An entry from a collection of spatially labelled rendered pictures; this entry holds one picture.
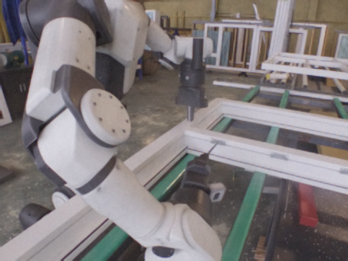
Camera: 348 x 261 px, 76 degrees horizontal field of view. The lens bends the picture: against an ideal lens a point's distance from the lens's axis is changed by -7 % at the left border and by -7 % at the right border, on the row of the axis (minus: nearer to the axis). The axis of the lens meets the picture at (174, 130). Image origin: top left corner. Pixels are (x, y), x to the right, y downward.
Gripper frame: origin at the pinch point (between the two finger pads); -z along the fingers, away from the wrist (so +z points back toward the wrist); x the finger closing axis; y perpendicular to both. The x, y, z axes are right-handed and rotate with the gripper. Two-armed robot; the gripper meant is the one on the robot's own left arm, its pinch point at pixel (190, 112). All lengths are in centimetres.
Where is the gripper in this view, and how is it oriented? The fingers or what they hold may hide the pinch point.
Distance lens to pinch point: 88.4
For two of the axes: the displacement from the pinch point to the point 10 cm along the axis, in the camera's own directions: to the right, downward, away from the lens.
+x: 8.8, 2.0, -4.3
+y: 4.7, -3.4, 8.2
